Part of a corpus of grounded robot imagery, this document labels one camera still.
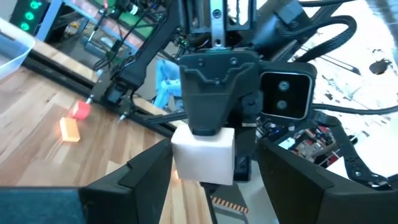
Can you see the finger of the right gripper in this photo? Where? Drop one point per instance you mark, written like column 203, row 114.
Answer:
column 217, row 99
column 245, row 155

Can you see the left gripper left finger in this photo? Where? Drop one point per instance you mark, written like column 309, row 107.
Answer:
column 143, row 186

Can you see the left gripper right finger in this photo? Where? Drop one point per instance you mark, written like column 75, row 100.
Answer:
column 298, row 186

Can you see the orange-red rectangular wooden block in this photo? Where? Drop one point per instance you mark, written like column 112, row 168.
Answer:
column 70, row 130

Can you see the small red wooden block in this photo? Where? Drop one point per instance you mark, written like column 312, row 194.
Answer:
column 81, row 110

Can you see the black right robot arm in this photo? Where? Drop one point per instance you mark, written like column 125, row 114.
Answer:
column 146, row 56

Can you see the orange black striped tape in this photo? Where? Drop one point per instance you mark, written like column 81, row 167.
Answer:
column 230, row 205

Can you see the blue plastic object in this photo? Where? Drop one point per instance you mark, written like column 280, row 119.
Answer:
column 166, row 84

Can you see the black computer tower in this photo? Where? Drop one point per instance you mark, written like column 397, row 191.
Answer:
column 29, row 15

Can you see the clear plastic bin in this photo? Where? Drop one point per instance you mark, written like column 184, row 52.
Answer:
column 12, row 49

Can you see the black metal frame strut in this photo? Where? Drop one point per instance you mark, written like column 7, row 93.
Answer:
column 351, row 155

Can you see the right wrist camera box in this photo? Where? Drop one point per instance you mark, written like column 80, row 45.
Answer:
column 287, row 93

